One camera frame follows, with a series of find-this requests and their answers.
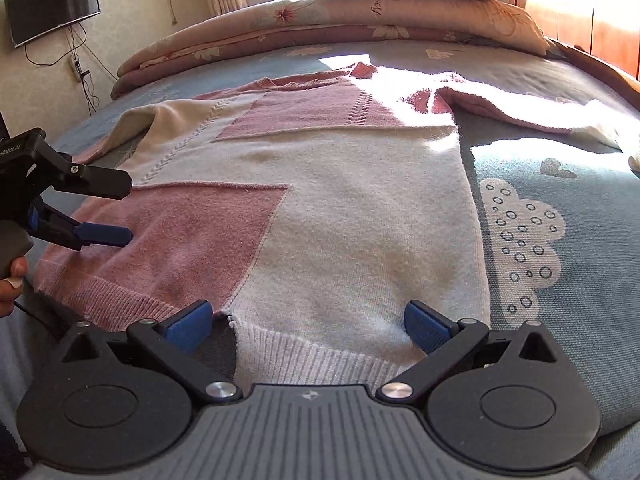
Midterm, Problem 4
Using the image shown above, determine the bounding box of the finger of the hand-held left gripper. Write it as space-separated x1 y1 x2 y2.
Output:
28 195 134 252
47 154 134 201

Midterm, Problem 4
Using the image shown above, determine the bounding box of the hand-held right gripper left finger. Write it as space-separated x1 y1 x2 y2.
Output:
47 299 246 402

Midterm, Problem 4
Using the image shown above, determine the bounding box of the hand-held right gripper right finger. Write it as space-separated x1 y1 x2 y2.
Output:
376 300 576 402

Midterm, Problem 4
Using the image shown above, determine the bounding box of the pink and cream knit sweater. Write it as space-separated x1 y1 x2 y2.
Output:
32 60 640 395

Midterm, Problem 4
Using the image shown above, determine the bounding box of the person's left hand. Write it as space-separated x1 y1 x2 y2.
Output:
0 256 29 318

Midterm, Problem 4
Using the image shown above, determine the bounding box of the blue-grey floral bed sheet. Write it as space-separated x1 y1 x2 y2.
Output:
0 40 640 480

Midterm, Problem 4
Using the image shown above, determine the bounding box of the folded pink floral quilt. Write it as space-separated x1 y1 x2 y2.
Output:
111 0 551 101

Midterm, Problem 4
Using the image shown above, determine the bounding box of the wooden bed headboard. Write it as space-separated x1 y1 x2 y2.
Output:
517 0 640 83

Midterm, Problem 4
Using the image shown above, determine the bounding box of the black power cable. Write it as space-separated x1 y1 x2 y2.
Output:
22 22 116 116

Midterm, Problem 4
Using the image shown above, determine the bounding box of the black wall television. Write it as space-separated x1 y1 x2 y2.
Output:
4 0 102 49

